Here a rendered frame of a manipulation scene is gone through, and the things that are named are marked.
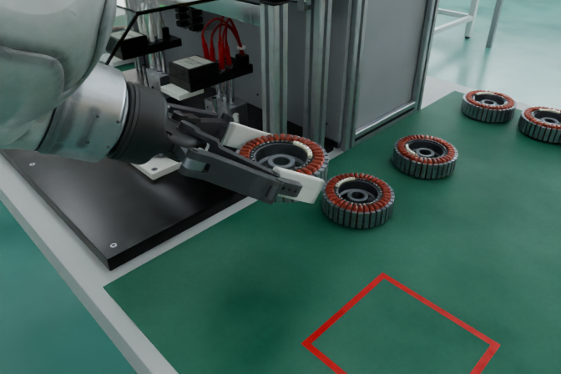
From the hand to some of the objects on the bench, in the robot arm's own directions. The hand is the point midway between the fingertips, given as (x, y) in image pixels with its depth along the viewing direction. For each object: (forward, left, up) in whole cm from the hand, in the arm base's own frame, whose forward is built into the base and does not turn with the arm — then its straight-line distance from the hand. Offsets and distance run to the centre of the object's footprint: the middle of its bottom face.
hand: (280, 164), depth 55 cm
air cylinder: (+25, +32, -12) cm, 42 cm away
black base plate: (+14, +46, -12) cm, 50 cm away
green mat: (+24, -21, -18) cm, 36 cm away
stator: (+36, -5, -17) cm, 40 cm away
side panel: (+46, +8, -16) cm, 50 cm away
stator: (+17, -2, -16) cm, 24 cm away
